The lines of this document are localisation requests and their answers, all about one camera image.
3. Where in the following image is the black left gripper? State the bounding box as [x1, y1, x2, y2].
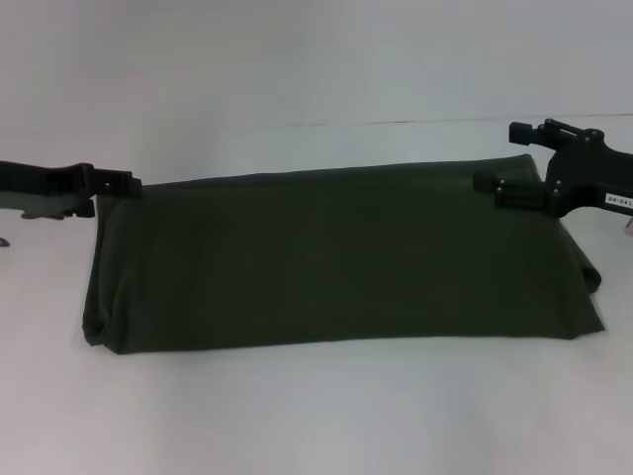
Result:
[0, 159, 144, 220]

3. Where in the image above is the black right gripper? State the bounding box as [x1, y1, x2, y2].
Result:
[472, 117, 633, 220]

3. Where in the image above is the dark green shirt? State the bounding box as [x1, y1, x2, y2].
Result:
[81, 152, 605, 357]

